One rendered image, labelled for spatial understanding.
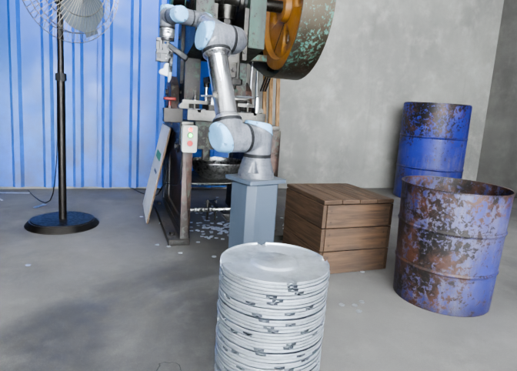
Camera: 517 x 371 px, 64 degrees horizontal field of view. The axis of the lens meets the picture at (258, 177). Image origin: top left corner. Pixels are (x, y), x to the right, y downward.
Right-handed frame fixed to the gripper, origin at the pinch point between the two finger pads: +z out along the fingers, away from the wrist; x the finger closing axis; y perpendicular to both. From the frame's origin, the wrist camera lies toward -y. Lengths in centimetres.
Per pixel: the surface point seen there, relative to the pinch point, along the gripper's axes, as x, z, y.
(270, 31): -48, -38, -70
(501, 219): 107, 45, -108
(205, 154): 1.1, 37.2, -19.9
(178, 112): 3.2, 16.1, -4.2
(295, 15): -9, -42, -70
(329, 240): 59, 68, -66
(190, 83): -39.8, -0.8, -17.2
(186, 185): 7, 53, -9
